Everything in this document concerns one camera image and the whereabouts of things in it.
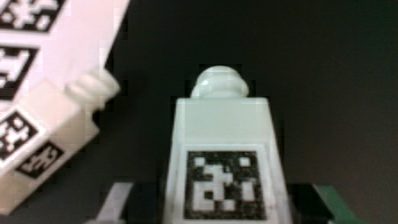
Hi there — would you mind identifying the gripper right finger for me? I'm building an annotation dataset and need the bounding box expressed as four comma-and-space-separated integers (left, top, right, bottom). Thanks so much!
289, 183, 367, 224

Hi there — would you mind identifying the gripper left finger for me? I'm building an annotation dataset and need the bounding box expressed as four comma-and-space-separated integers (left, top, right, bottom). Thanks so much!
85, 182, 135, 224

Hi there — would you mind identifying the white table leg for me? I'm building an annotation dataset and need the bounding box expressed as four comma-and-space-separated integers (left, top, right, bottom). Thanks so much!
161, 66, 293, 224
0, 0, 131, 215

